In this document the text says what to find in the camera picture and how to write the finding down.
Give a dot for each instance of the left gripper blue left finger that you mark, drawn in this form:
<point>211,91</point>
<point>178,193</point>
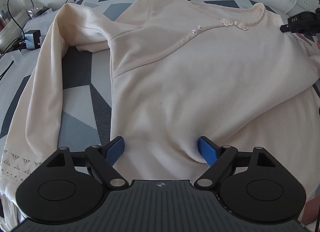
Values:
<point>113,150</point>

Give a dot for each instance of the geometric patterned mat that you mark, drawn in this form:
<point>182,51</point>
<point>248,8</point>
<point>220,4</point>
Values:
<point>82,91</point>

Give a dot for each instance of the grey power adapter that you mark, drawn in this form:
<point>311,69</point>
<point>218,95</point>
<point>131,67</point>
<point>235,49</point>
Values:
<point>32,39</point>

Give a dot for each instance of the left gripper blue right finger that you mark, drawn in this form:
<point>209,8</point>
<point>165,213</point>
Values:
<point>208,150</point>

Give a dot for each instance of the cream long-sleeve top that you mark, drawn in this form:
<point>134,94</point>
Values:
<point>34,130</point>

